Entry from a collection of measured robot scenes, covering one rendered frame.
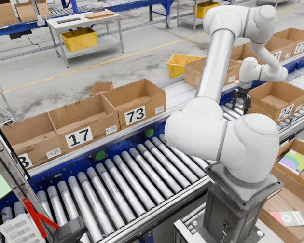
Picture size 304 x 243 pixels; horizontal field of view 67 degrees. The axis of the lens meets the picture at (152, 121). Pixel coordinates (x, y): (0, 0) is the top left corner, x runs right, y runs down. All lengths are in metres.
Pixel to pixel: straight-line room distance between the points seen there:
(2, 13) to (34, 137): 3.98
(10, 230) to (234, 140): 0.79
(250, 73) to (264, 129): 0.96
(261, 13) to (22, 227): 1.24
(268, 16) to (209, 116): 0.54
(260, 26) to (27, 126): 1.48
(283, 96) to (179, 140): 1.62
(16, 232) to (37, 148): 0.64
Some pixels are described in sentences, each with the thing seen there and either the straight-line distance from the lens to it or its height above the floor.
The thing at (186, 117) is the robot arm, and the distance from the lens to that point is 0.84.
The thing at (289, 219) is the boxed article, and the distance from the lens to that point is 1.46.
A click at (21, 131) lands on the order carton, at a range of 1.77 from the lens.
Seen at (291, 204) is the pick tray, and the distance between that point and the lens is 1.53.
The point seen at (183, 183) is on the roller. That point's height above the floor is 0.75.
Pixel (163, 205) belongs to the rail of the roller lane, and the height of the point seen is 0.74.
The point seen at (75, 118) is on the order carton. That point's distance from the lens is 1.80.
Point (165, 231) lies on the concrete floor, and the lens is 2.15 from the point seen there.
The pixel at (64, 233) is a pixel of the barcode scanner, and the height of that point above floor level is 1.09.
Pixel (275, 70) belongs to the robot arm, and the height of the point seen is 1.25.
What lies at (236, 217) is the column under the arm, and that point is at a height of 1.06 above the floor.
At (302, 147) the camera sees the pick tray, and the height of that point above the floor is 0.81.
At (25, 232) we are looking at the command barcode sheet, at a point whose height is 1.15.
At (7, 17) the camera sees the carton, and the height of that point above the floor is 0.92.
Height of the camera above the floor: 1.93
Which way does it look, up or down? 38 degrees down
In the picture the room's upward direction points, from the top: 4 degrees counter-clockwise
